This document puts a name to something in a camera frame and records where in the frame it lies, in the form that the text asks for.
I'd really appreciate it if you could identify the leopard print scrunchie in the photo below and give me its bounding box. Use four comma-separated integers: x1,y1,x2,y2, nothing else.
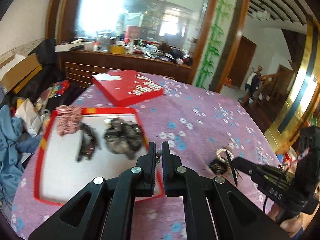
208,158,231,175

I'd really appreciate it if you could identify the black rhinestone hair clip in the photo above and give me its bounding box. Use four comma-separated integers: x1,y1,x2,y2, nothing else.
225,148,242,187

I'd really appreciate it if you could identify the white pearl bracelet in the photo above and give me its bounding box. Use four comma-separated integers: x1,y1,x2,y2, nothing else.
215,147,235,163

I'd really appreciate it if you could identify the large black hair claw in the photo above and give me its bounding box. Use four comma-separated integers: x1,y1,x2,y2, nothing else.
76,122,100,162

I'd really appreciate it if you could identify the grey sheer scrunchie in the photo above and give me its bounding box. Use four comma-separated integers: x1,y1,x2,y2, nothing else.
103,118,143,160

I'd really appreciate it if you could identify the red plaid scrunchie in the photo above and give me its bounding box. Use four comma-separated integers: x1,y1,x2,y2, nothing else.
56,105,82,137

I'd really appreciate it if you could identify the red jewelry tray box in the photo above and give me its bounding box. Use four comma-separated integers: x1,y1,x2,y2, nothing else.
34,107,149,206

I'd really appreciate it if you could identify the blue denim clothing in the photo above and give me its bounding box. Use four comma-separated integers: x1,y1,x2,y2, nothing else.
1,105,41,203

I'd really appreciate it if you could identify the red box lid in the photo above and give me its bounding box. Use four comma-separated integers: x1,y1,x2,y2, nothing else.
93,70,164,107

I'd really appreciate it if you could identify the colourful snack packet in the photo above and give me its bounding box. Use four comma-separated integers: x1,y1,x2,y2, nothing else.
49,80,69,98

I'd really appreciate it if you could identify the wooden headboard shelf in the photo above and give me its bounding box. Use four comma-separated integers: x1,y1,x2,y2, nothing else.
57,50,191,88

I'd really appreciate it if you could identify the brown wooden door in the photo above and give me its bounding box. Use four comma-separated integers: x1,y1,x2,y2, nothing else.
228,36,257,88

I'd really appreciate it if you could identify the yellow box on shelf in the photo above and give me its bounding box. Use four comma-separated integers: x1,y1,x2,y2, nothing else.
110,45,125,55

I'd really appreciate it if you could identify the cardboard box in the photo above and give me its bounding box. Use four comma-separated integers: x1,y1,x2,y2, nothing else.
1,53,41,94

